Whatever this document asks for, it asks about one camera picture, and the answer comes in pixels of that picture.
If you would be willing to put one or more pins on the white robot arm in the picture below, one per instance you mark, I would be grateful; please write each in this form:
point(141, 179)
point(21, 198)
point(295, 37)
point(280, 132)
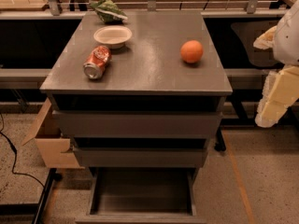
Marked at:
point(286, 44)

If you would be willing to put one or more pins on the dark chair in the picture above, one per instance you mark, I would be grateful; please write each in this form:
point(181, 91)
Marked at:
point(248, 32)

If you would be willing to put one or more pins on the metal frame rail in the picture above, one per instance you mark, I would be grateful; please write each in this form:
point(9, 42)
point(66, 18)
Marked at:
point(75, 9)

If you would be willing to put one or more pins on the crushed red soda can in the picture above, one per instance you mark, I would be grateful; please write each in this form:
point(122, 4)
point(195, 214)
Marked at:
point(97, 62)

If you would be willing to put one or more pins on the grey open bottom drawer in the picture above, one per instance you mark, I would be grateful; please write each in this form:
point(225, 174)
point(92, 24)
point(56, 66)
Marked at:
point(141, 196)

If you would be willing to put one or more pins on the orange fruit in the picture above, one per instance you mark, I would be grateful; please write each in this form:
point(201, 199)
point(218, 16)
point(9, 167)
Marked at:
point(191, 51)

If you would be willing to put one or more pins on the white paper bowl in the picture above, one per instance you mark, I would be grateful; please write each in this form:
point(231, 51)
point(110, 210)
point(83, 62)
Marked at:
point(114, 36)

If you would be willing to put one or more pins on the green chip bag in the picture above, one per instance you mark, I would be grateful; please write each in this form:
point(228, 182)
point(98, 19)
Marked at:
point(108, 11)

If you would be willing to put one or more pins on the cardboard box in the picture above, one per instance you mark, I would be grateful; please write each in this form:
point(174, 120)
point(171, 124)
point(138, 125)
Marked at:
point(55, 150)

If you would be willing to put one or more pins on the grey drawer cabinet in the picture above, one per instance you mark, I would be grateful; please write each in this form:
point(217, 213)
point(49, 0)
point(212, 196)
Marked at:
point(146, 75)

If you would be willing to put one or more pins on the grey middle drawer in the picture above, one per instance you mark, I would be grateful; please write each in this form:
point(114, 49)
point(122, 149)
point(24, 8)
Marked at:
point(139, 157)

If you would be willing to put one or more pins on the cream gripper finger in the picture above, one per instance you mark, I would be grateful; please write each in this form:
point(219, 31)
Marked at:
point(266, 40)
point(280, 91)

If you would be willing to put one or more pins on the grey top drawer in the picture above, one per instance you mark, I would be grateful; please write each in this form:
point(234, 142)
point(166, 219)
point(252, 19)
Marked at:
point(186, 125)

